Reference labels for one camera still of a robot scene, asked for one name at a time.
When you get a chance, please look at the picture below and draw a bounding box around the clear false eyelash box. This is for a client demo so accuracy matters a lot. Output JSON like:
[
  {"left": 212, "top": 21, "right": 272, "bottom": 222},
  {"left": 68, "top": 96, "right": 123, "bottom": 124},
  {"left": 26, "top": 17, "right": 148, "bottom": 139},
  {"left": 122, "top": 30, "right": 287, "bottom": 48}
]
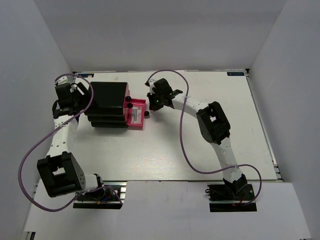
[{"left": 130, "top": 106, "right": 143, "bottom": 125}]

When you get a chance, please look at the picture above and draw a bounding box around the pink black makeup drawer organizer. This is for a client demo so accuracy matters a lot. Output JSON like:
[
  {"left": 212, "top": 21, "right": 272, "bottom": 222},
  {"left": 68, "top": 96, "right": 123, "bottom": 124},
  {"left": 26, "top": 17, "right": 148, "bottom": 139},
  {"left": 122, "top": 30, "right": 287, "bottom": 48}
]
[{"left": 84, "top": 81, "right": 146, "bottom": 130}]

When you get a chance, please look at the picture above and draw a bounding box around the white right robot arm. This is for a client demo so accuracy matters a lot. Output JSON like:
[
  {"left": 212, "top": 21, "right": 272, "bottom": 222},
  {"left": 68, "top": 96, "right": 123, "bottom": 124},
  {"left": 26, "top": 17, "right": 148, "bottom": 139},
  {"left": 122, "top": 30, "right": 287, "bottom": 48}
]
[{"left": 145, "top": 78, "right": 248, "bottom": 200}]

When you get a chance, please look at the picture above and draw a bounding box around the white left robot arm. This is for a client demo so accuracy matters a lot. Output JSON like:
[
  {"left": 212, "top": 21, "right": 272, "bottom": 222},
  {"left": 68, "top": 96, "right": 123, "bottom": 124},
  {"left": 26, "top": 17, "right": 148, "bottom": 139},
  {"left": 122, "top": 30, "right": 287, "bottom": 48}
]
[{"left": 37, "top": 77, "right": 106, "bottom": 200}]

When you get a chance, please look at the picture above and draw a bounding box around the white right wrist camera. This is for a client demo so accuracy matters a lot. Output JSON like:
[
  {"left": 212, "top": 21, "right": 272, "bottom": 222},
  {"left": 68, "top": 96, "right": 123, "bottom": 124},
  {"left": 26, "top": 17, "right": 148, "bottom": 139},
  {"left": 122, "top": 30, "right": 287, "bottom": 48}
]
[{"left": 145, "top": 78, "right": 156, "bottom": 95}]

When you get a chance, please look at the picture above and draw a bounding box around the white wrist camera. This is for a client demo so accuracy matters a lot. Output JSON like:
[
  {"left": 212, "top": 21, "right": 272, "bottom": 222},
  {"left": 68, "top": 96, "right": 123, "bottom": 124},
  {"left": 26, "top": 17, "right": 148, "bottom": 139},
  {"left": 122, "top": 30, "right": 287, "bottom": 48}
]
[
  {"left": 54, "top": 75, "right": 74, "bottom": 86},
  {"left": 145, "top": 78, "right": 156, "bottom": 95}
]

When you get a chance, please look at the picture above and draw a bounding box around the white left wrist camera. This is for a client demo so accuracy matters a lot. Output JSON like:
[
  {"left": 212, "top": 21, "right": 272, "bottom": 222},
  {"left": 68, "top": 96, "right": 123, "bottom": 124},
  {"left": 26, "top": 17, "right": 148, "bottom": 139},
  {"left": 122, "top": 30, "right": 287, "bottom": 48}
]
[{"left": 54, "top": 75, "right": 74, "bottom": 86}]

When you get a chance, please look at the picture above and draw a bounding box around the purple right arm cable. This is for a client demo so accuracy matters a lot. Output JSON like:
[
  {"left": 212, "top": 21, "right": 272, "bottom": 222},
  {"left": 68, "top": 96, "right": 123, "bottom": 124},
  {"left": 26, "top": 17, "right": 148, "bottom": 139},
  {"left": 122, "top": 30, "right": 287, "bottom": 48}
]
[{"left": 145, "top": 69, "right": 263, "bottom": 206}]

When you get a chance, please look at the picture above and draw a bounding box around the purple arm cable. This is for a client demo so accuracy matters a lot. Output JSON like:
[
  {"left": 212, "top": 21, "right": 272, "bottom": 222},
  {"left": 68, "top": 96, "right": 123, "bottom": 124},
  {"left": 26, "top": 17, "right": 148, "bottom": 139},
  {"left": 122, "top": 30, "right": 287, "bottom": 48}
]
[
  {"left": 145, "top": 69, "right": 263, "bottom": 206},
  {"left": 19, "top": 72, "right": 125, "bottom": 211}
]

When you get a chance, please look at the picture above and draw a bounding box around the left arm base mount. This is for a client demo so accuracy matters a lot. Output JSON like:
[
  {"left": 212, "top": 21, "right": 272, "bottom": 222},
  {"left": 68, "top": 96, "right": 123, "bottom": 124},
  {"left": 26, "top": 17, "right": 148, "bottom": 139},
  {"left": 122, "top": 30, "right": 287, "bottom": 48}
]
[{"left": 73, "top": 181, "right": 127, "bottom": 210}]

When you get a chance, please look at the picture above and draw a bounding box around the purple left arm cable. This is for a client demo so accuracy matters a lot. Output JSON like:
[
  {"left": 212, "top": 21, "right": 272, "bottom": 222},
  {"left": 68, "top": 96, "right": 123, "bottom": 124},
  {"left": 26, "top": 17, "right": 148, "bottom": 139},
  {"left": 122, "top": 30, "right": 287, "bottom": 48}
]
[{"left": 19, "top": 72, "right": 125, "bottom": 211}]

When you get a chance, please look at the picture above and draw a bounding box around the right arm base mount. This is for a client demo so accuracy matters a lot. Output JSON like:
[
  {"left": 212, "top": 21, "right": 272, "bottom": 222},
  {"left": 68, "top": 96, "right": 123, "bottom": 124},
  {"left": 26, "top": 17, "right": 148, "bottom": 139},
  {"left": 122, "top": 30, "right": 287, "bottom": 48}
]
[{"left": 205, "top": 184, "right": 257, "bottom": 213}]

